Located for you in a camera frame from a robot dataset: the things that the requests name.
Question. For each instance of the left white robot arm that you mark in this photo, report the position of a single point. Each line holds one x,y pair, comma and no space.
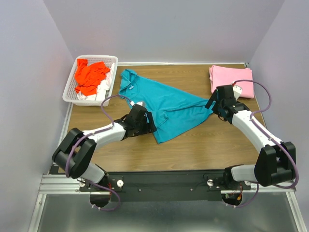
75,152

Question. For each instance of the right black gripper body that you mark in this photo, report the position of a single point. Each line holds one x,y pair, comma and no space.
220,107

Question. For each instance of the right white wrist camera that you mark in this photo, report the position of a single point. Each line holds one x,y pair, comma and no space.
237,90

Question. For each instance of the folded pink t shirt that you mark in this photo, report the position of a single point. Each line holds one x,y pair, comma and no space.
220,76

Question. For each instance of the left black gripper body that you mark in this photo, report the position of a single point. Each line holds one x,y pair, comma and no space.
141,128

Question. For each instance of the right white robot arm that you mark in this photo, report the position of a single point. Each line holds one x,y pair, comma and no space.
276,161

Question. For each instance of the teal polo shirt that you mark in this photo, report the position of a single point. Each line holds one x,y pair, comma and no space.
174,111

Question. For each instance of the aluminium frame rail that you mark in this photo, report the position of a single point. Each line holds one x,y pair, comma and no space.
59,184

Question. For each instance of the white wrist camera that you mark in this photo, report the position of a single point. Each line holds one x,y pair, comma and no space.
141,103
237,90

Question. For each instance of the white t shirt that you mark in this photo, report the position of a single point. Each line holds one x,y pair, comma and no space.
105,84

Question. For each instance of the white plastic laundry basket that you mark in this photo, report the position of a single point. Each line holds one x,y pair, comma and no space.
70,94

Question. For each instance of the orange t shirt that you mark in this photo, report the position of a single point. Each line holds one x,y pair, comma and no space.
89,77

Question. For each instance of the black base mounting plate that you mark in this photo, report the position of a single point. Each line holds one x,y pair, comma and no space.
194,185

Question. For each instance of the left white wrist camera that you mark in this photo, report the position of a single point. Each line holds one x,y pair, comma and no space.
141,103

